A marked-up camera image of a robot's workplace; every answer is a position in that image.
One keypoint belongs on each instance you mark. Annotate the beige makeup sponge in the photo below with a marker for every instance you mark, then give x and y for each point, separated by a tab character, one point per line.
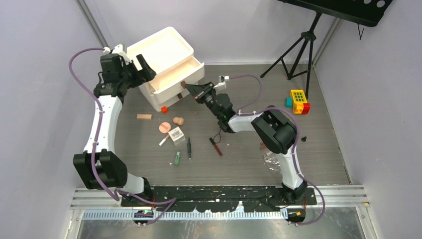
178	121

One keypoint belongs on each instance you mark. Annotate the white barcode box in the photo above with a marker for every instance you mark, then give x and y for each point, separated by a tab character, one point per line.
176	135

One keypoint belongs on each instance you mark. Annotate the black music stand tray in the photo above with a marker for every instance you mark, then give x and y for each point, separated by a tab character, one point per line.
363	12

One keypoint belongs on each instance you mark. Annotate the clear plastic bag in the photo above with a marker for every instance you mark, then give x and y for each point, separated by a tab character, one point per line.
271	161

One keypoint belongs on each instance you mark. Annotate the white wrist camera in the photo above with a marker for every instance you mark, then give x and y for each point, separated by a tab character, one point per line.
119	49
222	81

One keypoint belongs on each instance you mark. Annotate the teal wooden block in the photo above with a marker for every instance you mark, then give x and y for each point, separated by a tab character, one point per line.
289	102

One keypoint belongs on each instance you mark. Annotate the green lip balm tube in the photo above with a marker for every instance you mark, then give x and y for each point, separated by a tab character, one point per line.
177	158

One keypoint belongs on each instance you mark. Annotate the red toy block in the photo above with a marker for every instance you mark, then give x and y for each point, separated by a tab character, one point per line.
306	108

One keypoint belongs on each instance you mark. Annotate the pink powder puff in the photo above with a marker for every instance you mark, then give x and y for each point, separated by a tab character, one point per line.
165	127

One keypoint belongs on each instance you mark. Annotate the small orange red cube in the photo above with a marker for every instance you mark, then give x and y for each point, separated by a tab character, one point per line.
164	109

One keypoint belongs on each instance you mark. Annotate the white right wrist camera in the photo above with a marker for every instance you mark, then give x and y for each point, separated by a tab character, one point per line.
222	81

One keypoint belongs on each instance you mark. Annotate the white drawer organizer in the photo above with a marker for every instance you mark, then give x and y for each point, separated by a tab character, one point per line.
172	58

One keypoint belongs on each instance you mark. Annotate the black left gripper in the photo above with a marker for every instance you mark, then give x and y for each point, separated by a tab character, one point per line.
147	73

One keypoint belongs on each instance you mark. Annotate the black hair loop tool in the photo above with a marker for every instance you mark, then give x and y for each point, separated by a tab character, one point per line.
217	138

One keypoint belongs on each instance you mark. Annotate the tan wooden block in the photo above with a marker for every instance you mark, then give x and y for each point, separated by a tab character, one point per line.
144	117

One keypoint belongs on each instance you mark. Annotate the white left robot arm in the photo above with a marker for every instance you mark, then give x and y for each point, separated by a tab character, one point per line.
98	166

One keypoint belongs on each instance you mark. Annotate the white concealer stick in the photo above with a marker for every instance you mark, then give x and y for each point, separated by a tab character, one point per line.
163	140

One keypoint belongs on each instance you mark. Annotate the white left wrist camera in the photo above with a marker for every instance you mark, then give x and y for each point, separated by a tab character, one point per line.
119	49

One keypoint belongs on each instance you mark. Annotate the yellow toy block house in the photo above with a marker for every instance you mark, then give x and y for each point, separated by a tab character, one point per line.
299	98

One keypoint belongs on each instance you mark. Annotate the dark green makeup stick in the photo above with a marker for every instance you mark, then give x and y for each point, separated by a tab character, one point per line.
189	149

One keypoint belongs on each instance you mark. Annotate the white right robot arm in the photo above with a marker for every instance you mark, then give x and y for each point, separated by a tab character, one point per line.
275	130

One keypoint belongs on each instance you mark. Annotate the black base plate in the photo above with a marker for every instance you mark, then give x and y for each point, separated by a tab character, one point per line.
218	199

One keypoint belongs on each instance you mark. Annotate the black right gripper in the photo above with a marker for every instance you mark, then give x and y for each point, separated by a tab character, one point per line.
200	91

